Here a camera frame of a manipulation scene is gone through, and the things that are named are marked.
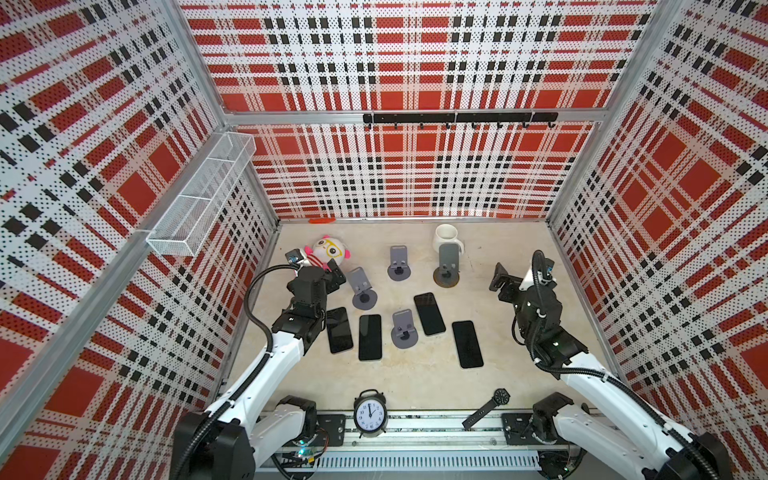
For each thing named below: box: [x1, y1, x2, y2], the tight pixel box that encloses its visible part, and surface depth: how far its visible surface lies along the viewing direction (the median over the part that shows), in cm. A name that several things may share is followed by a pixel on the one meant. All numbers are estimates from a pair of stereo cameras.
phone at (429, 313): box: [414, 292, 446, 335], surface depth 96 cm
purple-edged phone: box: [358, 314, 382, 361], surface depth 90 cm
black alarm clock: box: [353, 389, 387, 439], surface depth 75 cm
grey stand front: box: [391, 308, 418, 349], surface depth 87 cm
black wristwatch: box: [462, 388, 511, 430], surface depth 80 cm
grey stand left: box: [346, 266, 378, 310], surface depth 97 cm
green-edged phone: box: [326, 306, 353, 354], surface depth 92 cm
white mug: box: [433, 223, 464, 255], surface depth 109 cm
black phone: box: [452, 320, 484, 369], surface depth 90 cm
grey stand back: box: [387, 245, 411, 281], surface depth 103 cm
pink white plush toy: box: [304, 234, 351, 273], surface depth 106 cm
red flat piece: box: [308, 218, 336, 224], surface depth 127 cm
